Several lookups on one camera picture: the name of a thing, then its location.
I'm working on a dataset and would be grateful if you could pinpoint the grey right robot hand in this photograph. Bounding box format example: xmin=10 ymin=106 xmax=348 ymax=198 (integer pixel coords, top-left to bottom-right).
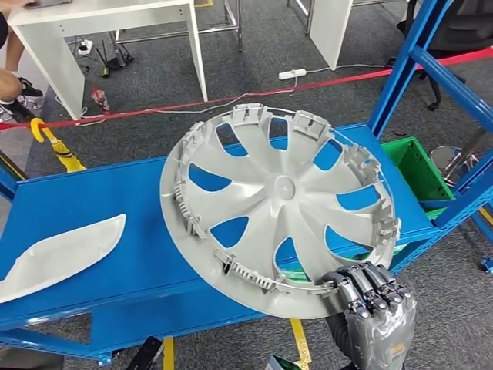
xmin=319 ymin=261 xmax=418 ymax=370

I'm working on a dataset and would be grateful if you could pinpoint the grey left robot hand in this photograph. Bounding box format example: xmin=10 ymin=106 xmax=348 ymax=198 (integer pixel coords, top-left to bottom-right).
xmin=127 ymin=335 xmax=164 ymax=370

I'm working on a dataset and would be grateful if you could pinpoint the grey plastic wheel cover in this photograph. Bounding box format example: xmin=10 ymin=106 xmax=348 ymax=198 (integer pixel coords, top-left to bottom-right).
xmin=159 ymin=103 xmax=401 ymax=321

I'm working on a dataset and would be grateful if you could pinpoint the blue metal shelf rack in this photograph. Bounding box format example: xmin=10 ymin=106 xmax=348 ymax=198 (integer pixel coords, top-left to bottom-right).
xmin=0 ymin=0 xmax=493 ymax=368

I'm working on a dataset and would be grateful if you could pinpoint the white plastic car panel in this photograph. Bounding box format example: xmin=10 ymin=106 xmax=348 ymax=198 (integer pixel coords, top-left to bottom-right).
xmin=0 ymin=213 xmax=127 ymax=304

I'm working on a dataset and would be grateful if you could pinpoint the chrome stool base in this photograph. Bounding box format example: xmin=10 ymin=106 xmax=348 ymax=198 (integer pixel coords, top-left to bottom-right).
xmin=429 ymin=145 xmax=480 ymax=185

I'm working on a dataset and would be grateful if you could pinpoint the yellow folded umbrella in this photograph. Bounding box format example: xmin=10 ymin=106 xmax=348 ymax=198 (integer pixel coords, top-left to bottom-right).
xmin=29 ymin=117 xmax=86 ymax=173

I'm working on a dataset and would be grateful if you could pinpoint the red barrier tape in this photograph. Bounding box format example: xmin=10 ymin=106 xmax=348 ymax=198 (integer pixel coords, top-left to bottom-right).
xmin=0 ymin=46 xmax=493 ymax=132

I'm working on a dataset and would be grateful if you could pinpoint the red clear plastic bag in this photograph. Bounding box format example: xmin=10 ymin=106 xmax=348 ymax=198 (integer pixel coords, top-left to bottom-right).
xmin=90 ymin=84 xmax=111 ymax=112

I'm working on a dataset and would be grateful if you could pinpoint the white power strip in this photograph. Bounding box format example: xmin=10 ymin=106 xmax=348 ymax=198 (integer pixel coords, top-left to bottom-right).
xmin=278 ymin=68 xmax=308 ymax=81

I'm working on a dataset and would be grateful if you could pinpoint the black router with antennas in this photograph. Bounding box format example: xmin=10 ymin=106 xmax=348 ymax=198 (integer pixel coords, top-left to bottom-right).
xmin=95 ymin=38 xmax=135 ymax=79

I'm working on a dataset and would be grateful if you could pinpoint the white desk side panel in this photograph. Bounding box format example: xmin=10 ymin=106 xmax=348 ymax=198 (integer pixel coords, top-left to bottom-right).
xmin=309 ymin=0 xmax=353 ymax=72

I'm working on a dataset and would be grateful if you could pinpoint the black office chair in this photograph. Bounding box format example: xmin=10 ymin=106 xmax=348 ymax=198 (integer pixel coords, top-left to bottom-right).
xmin=385 ymin=0 xmax=493 ymax=113

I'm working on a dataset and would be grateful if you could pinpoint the person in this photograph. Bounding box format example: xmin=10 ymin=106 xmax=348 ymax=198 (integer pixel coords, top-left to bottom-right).
xmin=0 ymin=0 xmax=44 ymax=123

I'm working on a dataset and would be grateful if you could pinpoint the white desk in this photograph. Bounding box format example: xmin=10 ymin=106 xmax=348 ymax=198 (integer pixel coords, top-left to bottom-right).
xmin=8 ymin=0 xmax=209 ymax=121

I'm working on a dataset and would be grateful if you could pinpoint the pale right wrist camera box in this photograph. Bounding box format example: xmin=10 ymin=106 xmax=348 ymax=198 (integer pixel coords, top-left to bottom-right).
xmin=265 ymin=353 xmax=302 ymax=370

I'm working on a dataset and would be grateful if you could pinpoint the grey cable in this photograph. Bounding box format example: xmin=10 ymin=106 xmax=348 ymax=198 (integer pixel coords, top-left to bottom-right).
xmin=55 ymin=76 xmax=299 ymax=128

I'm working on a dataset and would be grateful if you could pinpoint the steel table frame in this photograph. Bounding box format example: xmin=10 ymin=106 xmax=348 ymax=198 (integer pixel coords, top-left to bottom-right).
xmin=115 ymin=0 xmax=243 ymax=52
xmin=286 ymin=0 xmax=314 ymax=35

